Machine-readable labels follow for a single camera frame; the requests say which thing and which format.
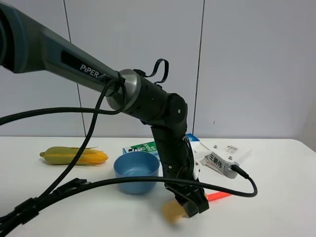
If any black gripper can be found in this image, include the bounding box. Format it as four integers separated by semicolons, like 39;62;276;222
159;144;209;218

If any yellow spatula with orange handle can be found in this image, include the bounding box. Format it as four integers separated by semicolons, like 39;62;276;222
162;192;231;224

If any blue plastic bowl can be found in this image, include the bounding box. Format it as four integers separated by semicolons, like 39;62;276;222
114;151;160;195

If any blue green toothpaste box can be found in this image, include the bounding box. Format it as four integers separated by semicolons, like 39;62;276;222
122;133;200;160

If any white cardboard box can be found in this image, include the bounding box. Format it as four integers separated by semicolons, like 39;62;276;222
200;144;252;177

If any yellow corn cob with husk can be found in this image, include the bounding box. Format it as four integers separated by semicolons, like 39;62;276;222
39;146;108;165

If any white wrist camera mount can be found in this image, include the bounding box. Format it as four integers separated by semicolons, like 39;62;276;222
191;140;251;179

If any black cable bundle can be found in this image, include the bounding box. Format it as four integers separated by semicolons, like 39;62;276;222
0;78;126;237

